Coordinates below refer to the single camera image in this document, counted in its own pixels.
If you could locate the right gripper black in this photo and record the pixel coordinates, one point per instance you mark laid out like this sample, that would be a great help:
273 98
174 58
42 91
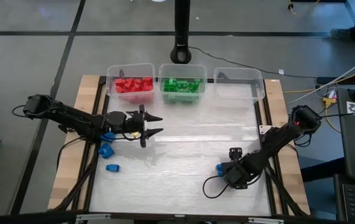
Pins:
245 163

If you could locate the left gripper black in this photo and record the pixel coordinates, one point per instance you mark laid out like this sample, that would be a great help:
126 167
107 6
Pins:
133 123

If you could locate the large red toy block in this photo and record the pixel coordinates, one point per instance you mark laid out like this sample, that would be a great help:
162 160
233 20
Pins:
138 84
147 84

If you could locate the long green toy block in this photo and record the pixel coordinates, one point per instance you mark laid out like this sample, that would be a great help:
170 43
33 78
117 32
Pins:
180 83
181 89

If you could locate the small blue toy block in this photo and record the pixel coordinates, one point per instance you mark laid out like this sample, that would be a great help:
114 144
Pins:
112 168

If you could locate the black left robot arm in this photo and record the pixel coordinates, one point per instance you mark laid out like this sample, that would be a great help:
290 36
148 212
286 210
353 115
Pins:
71 118

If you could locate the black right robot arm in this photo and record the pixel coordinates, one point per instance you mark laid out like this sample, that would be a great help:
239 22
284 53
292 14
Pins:
276 140

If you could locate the clear plastic bin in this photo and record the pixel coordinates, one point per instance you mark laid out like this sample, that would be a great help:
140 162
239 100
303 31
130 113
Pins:
237 81
130 70
181 70

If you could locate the wooden table board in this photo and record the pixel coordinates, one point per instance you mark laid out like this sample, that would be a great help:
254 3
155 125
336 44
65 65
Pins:
85 93
273 88

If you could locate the small white paper scrap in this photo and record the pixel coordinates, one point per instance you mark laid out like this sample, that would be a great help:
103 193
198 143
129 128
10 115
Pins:
281 71

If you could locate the yellow power plug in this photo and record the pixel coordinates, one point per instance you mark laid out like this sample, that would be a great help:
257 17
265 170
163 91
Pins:
329 102

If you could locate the person's shoe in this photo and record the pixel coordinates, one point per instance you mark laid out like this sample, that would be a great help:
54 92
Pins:
339 33

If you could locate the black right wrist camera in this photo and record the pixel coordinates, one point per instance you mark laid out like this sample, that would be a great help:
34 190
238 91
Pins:
234 177

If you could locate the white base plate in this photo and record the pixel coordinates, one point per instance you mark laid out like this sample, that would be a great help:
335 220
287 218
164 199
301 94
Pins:
264 129

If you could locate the silver frame bracket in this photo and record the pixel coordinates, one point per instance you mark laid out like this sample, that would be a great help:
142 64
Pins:
265 220
93 216

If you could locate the black camera stand pole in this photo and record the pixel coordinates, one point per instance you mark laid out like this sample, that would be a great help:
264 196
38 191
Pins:
181 31

